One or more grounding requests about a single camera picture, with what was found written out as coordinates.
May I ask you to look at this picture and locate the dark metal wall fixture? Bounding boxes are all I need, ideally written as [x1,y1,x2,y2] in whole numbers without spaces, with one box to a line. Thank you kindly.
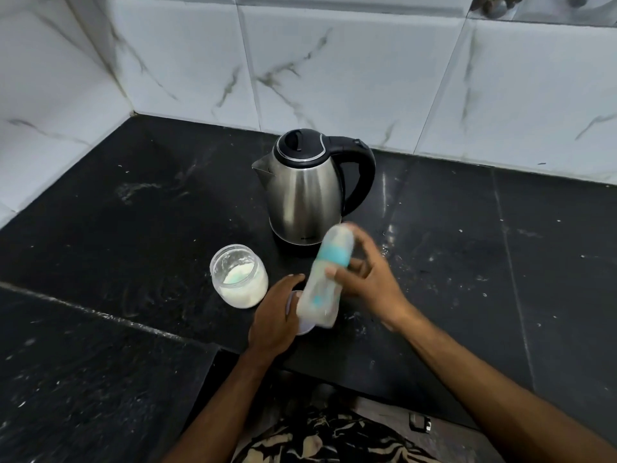
[475,0,522,18]

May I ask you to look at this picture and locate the white round jar lid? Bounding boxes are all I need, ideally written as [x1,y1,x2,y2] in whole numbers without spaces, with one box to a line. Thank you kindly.
[288,290,317,336]

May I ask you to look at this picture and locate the person's left hand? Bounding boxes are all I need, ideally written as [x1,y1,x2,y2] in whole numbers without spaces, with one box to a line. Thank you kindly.
[248,274,307,359]

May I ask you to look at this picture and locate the glass jar with white powder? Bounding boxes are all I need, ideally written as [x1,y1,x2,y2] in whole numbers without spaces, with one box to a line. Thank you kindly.
[210,244,269,309]

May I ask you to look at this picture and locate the stainless steel electric kettle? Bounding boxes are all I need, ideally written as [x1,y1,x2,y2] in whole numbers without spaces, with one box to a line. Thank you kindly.
[252,129,376,259]

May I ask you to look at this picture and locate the baby bottle with teal ring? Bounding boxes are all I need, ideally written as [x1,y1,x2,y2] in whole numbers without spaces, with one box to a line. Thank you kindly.
[295,223,356,330]

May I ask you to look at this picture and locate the person's left forearm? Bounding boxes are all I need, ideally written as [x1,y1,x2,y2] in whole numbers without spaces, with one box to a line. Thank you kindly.
[161,348,272,463]

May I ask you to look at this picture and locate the person's right forearm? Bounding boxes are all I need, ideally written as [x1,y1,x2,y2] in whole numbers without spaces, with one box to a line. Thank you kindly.
[386,308,617,463]

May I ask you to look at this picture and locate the patterned black and beige trousers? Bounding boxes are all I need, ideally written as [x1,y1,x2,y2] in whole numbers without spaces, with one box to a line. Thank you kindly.
[232,405,434,463]

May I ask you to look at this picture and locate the person's right hand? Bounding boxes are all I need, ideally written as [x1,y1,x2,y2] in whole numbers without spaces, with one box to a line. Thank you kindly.
[325,225,416,330]

